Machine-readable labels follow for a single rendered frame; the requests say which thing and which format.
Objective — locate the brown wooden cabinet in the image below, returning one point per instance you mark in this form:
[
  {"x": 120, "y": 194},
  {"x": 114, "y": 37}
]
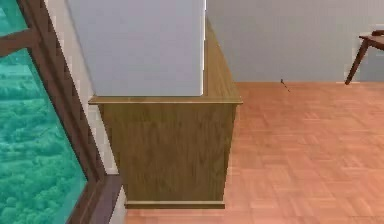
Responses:
[{"x": 173, "y": 150}]

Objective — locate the pale grey flat panel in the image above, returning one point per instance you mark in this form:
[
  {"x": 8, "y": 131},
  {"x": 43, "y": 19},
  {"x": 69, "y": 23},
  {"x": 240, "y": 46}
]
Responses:
[{"x": 143, "y": 46}]

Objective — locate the brown framed window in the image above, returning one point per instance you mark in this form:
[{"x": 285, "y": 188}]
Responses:
[{"x": 33, "y": 133}]

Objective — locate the dark brown wooden table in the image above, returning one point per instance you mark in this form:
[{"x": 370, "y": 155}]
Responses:
[{"x": 361, "y": 50}]

